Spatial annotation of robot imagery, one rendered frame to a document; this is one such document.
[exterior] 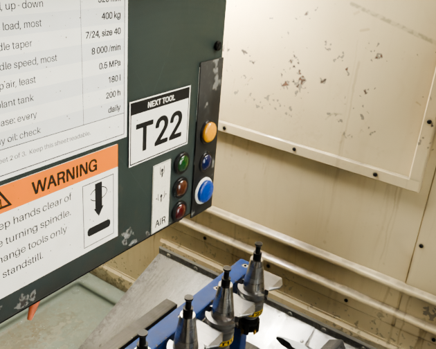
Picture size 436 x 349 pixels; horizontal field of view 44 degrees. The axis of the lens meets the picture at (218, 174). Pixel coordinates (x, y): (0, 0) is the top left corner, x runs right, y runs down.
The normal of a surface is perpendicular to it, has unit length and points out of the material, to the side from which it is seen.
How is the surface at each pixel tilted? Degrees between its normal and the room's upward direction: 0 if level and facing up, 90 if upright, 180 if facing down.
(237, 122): 90
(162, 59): 90
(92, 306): 0
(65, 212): 90
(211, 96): 90
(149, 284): 25
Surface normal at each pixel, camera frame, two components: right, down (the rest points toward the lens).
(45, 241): 0.82, 0.29
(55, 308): 0.07, -0.91
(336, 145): -0.57, 0.30
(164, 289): -0.16, -0.70
